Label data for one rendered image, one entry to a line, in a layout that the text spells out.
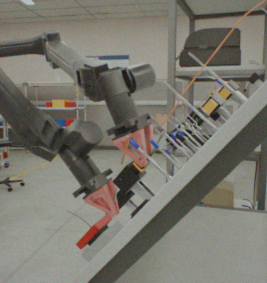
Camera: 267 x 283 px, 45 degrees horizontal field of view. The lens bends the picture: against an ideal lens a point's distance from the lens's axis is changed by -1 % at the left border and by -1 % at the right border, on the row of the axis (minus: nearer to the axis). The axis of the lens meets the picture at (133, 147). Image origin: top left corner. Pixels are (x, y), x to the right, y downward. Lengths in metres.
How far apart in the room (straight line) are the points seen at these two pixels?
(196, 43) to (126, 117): 1.10
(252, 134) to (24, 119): 0.44
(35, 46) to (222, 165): 0.81
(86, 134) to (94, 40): 8.06
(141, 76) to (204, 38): 1.04
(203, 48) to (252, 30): 6.80
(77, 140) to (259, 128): 0.37
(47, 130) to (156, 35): 7.75
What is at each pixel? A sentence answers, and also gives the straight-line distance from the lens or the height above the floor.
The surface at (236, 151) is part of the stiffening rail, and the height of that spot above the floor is 1.22.
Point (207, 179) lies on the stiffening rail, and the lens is 0.53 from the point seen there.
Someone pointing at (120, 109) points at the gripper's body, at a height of 1.28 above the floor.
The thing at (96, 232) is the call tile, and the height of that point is 1.11.
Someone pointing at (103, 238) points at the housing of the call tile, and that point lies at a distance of 0.49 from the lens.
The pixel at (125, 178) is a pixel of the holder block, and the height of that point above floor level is 1.13.
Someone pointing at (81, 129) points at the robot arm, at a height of 1.24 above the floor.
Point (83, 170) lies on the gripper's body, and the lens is 0.75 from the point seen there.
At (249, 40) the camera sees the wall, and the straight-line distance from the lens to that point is 8.44.
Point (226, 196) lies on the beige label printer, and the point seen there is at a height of 0.81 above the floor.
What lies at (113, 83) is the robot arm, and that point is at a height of 1.33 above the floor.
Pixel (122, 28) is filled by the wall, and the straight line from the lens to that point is 8.60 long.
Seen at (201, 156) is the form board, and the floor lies 1.24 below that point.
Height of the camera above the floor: 1.30
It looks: 8 degrees down
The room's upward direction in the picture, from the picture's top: straight up
